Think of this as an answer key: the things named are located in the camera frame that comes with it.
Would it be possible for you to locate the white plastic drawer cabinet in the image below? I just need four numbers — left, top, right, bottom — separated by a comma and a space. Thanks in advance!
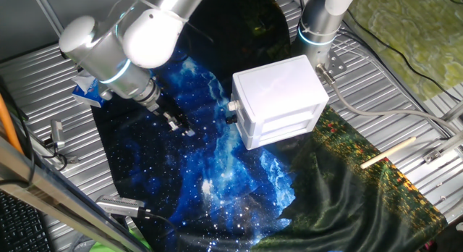
231, 54, 330, 151

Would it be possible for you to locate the white drawer with black knob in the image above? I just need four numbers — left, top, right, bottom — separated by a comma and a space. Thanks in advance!
226, 114, 315, 151

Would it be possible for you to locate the galaxy and meadow print cloth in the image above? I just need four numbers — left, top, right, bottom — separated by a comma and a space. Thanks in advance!
90, 0, 449, 252

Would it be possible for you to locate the blue tissue box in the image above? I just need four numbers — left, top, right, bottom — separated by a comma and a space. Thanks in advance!
71, 69, 106, 109

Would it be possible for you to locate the orange pole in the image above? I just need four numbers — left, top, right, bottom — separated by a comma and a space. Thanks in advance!
0, 94, 25, 155

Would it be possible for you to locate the black camera cable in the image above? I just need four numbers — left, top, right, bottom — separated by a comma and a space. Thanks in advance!
139, 207, 182, 252

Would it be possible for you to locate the metal frame bar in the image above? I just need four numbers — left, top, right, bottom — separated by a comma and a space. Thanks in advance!
0, 135, 149, 252

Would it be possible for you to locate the yellow green mat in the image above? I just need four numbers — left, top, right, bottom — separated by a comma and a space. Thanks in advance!
343, 0, 463, 103

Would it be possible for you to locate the thick grey robot cable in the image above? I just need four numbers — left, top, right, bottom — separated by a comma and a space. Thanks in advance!
315, 62, 463, 135

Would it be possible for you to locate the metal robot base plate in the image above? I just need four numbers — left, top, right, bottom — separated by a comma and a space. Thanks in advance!
327, 49, 347, 77

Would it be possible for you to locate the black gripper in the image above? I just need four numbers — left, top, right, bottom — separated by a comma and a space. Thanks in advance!
150, 92, 197, 138

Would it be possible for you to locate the black keyboard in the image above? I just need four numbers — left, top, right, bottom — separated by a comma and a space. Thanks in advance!
0, 192, 54, 252

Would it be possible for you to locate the grey cloth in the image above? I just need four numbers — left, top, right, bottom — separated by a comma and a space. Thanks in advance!
67, 233, 95, 252

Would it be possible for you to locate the thin metal rod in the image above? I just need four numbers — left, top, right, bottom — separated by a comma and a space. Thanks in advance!
30, 0, 64, 39

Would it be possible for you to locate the wooden stick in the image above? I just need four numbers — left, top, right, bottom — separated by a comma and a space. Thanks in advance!
360, 135, 417, 169

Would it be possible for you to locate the green cloth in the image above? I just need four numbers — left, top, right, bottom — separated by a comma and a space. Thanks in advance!
88, 239, 149, 252

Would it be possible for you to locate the aluminium bracket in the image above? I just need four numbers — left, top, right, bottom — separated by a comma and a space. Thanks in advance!
422, 130, 463, 164

